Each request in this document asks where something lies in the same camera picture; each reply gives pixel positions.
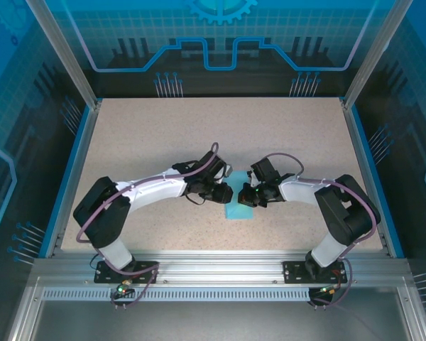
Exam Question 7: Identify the blue printed back panel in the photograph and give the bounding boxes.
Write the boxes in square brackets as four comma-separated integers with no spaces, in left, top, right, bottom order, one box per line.
[62,0,391,99]

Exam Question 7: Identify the blue printed side panel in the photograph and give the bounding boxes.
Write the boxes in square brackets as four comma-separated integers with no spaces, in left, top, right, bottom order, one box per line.
[0,0,90,341]
[354,0,426,341]

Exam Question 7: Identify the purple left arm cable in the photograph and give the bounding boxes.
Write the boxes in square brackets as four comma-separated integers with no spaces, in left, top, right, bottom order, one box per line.
[76,141,220,310]

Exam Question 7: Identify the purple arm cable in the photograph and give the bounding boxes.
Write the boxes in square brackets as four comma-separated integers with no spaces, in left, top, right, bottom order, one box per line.
[76,141,220,310]
[261,151,379,310]

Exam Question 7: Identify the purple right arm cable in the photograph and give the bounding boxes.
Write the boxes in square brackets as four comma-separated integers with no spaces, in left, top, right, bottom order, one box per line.
[261,151,379,310]

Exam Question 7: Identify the aluminium front rail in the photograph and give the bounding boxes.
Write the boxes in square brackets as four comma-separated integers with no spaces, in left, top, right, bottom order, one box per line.
[33,249,412,286]

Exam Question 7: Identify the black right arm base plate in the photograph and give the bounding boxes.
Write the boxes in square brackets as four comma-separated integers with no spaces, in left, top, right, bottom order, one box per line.
[283,260,355,284]

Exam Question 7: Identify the slotted grey cable duct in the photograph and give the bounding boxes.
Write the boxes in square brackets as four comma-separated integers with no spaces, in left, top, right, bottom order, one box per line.
[40,288,312,303]

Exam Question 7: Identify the blue edged side rail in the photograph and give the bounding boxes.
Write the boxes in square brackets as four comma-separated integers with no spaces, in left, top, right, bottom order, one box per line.
[38,102,103,259]
[342,102,406,259]

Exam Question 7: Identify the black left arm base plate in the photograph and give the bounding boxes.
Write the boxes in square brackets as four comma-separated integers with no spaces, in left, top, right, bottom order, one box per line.
[94,260,161,284]

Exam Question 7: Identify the aluminium corner post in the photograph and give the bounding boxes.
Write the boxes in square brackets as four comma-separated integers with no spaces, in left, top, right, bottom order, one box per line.
[342,0,412,108]
[24,0,103,108]

